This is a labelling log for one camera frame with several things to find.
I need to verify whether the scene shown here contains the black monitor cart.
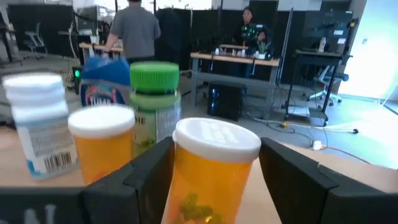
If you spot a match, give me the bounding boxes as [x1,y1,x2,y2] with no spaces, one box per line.
[284,11,354,125]

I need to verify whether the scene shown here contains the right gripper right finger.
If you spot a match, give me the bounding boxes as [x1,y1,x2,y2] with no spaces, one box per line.
[258,138,398,224]

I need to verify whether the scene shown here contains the blue Tums antacid bottle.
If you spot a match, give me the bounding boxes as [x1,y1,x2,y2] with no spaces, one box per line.
[79,57,131,108]

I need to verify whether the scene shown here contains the green caffeine supplement bottle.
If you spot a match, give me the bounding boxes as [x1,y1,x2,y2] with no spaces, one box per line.
[129,61,182,156]

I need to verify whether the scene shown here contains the white melatonin supplement bottle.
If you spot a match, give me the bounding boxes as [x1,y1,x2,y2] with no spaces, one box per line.
[2,72,78,180]

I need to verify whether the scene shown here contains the white office chair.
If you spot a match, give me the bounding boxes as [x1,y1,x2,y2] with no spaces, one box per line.
[307,65,349,106]

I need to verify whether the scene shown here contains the black room divider panels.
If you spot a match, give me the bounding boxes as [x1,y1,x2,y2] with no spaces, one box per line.
[155,0,312,72]

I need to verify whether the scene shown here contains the wooden shelf black side panels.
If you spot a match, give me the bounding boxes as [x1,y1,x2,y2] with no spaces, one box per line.
[0,124,398,224]

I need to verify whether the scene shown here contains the wooden background desk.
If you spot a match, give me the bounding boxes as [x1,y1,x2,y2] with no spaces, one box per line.
[190,51,280,108]

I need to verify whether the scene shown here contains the large amber pill bottle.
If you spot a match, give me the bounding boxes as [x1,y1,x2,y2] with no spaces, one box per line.
[67,105,136,185]

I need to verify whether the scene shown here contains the black computer tower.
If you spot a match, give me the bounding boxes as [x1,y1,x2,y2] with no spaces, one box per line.
[207,81,246,121]

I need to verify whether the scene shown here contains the small potted desk plant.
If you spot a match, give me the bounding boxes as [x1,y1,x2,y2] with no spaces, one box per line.
[256,40,271,60]

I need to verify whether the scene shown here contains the black device green light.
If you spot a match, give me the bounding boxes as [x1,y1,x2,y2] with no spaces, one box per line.
[72,66,82,94]

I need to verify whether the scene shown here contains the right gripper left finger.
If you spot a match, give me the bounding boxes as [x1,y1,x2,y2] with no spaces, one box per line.
[0,136,176,224]

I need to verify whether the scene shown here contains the small amber pill bottle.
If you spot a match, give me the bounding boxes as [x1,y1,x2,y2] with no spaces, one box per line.
[166,117,262,224]

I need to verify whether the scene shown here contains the person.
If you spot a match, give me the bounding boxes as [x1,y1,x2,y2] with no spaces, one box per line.
[233,6,274,60]
[104,0,162,65]

